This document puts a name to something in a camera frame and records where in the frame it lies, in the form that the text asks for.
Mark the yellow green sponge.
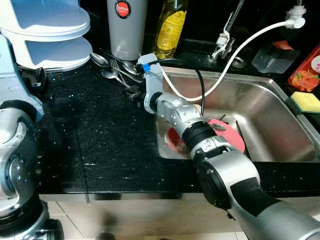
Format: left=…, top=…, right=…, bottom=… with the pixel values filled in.
left=290, top=91, right=320, bottom=115

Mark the stainless steel sink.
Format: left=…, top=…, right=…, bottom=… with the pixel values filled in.
left=156, top=66, right=320, bottom=164

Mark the red peach soap bottle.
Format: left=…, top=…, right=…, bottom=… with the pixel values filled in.
left=287, top=45, right=320, bottom=93

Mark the large steel spoon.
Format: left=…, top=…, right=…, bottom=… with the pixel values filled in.
left=90, top=52, right=143, bottom=83
left=101, top=69, right=135, bottom=90

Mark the clear plastic container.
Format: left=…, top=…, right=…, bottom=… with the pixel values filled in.
left=251, top=40, right=301, bottom=75

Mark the black chopstick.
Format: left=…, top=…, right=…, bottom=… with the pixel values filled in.
left=235, top=122, right=246, bottom=151

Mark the pink plate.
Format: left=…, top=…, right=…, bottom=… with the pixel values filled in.
left=202, top=118, right=246, bottom=154

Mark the small steel spoon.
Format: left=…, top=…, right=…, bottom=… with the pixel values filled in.
left=209, top=122, right=229, bottom=132

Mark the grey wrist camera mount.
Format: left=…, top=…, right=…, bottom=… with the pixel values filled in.
left=137, top=54, right=167, bottom=115
left=0, top=34, right=45, bottom=123

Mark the red bowl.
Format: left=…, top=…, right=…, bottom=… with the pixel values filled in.
left=166, top=127, right=192, bottom=155

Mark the grey thermos with red sticker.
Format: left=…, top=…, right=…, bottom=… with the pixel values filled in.
left=106, top=0, right=149, bottom=62

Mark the chrome sink faucet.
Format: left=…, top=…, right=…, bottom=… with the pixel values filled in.
left=208, top=0, right=247, bottom=68

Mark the white flexible hose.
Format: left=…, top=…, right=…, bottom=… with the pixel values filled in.
left=159, top=6, right=307, bottom=102

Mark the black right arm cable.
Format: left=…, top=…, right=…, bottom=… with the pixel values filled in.
left=149, top=58, right=207, bottom=121

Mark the yellow dish soap bottle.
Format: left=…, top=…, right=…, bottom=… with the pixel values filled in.
left=152, top=0, right=189, bottom=60

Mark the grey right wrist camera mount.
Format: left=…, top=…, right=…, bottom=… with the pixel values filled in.
left=137, top=54, right=167, bottom=115

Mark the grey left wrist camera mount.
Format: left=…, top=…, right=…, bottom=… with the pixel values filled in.
left=0, top=34, right=45, bottom=123

